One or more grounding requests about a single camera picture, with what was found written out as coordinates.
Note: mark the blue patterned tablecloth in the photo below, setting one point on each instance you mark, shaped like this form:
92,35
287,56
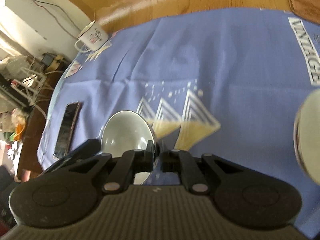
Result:
227,82

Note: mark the large white bowl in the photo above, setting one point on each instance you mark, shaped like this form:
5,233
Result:
131,141

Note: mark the large floral plate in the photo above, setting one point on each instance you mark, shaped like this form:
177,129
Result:
306,136

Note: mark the black smartphone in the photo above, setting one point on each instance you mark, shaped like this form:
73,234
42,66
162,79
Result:
66,130

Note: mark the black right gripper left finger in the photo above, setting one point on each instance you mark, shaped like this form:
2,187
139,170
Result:
54,202

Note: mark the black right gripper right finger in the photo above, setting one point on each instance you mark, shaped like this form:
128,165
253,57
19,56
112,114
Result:
244,196

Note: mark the white enamel mug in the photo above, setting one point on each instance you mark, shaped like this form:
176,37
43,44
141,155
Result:
92,36

